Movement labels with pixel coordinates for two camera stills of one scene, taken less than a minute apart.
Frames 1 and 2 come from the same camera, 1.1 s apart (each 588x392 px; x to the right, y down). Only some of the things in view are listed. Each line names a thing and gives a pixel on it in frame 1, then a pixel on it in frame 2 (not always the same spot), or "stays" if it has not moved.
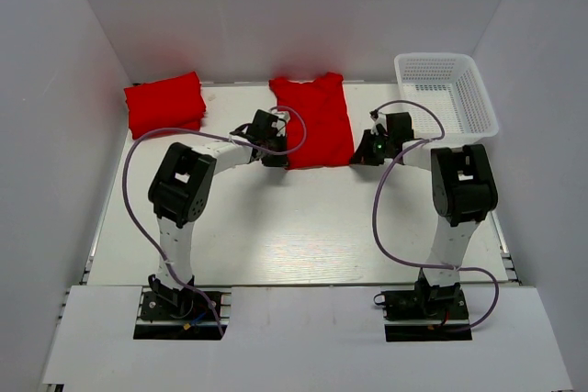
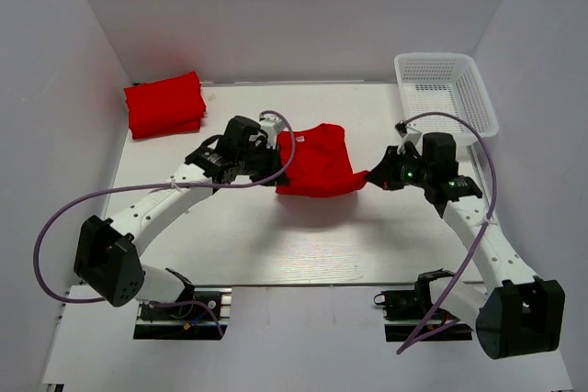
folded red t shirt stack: [171, 103] stays
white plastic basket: [452, 85] stays
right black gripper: [364, 151] → [385, 173]
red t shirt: [324, 106] → [321, 165]
